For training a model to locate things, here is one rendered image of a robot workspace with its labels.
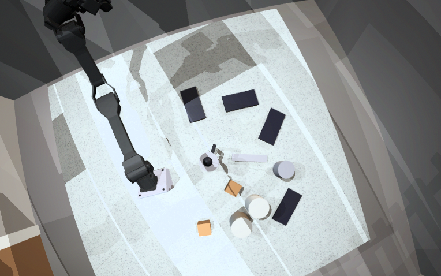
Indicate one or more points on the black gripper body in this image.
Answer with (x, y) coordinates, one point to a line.
(106, 6)

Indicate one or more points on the grey cylinder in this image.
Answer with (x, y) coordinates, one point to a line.
(283, 169)

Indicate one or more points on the pale lavender flat bar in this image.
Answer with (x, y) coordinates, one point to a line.
(249, 158)

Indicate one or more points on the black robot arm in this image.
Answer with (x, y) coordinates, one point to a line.
(71, 36)

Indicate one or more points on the tan cardboard box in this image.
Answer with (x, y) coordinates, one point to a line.
(204, 227)
(232, 188)

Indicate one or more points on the white cylinder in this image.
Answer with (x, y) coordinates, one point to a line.
(257, 206)
(240, 225)

